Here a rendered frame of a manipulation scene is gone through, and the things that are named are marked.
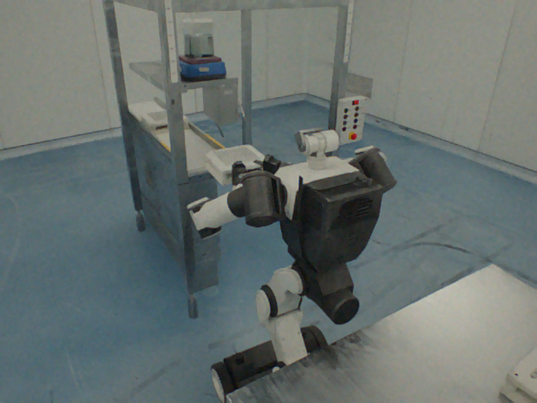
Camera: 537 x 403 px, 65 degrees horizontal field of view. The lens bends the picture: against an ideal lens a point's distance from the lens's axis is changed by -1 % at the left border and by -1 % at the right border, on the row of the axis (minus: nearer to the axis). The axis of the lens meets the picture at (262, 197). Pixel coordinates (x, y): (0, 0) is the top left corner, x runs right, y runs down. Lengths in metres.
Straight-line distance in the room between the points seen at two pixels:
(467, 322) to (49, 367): 2.04
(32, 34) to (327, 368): 4.63
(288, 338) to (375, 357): 0.70
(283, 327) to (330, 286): 0.53
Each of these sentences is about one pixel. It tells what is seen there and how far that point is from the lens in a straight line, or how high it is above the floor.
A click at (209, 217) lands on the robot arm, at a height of 1.15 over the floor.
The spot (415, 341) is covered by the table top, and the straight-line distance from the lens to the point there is 1.38.
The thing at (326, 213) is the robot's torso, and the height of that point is 1.25.
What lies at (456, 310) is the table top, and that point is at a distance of 1.53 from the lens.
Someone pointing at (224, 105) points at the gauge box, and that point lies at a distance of 2.17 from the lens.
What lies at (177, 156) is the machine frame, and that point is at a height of 1.06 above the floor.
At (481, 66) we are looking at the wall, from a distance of 5.12.
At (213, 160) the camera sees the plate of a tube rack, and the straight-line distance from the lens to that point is 1.94.
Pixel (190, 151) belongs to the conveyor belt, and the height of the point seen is 0.94.
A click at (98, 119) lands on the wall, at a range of 5.53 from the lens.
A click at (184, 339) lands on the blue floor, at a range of 2.57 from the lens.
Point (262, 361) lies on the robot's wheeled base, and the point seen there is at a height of 0.19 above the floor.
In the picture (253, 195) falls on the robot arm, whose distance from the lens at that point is 1.23.
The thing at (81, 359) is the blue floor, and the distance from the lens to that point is 2.61.
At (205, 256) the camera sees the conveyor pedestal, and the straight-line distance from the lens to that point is 2.69.
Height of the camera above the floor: 1.85
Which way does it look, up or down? 28 degrees down
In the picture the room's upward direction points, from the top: 1 degrees clockwise
